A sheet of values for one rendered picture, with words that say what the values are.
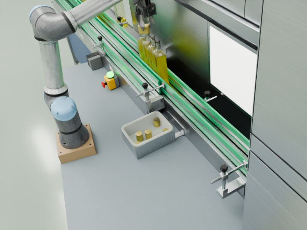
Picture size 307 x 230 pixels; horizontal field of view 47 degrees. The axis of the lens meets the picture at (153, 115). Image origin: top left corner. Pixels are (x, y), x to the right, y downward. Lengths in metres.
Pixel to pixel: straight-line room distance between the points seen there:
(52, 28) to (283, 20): 1.04
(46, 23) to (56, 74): 0.30
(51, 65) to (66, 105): 0.19
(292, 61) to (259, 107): 0.18
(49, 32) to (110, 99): 0.74
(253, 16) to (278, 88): 0.64
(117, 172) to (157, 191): 0.23
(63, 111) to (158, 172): 0.52
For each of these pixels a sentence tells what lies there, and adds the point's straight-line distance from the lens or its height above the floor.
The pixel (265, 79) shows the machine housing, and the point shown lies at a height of 1.58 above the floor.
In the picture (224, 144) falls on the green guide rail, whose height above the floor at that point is 0.95.
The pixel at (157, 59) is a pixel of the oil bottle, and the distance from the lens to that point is 1.85.
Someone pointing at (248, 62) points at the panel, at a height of 1.24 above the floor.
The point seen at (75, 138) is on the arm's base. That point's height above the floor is 0.86.
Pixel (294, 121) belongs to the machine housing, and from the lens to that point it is 0.79.
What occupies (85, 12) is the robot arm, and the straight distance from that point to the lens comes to 1.54.
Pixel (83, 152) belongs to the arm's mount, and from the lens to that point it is 1.82.
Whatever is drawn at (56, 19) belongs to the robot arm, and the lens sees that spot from 1.53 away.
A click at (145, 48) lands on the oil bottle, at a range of 1.94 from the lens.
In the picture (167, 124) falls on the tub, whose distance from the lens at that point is 1.79.
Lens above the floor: 2.06
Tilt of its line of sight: 41 degrees down
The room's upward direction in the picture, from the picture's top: 9 degrees counter-clockwise
